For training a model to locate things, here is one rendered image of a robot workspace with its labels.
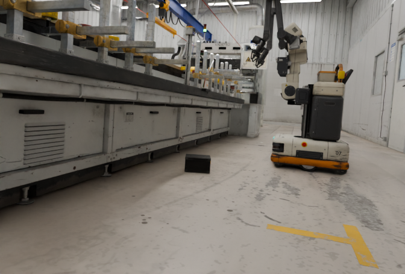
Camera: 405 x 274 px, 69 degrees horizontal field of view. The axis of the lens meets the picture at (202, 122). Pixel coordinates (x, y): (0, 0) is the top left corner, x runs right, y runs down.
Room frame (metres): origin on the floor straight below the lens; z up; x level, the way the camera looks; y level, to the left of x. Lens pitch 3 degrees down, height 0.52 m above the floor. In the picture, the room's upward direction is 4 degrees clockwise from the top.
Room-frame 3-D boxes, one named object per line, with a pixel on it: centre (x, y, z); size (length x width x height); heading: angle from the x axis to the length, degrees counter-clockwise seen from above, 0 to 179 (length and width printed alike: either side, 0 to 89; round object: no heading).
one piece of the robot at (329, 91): (2.91, -1.15, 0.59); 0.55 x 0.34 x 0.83; 164
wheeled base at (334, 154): (2.94, -1.06, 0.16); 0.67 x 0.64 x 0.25; 74
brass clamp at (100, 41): (1.55, 0.53, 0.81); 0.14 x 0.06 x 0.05; 163
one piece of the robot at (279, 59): (3.02, -0.78, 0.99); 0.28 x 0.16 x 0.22; 164
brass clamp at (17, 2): (1.08, 0.67, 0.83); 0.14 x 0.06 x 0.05; 163
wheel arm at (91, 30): (1.32, 0.55, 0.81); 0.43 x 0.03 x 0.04; 73
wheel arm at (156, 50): (1.79, 0.40, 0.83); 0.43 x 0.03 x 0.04; 73
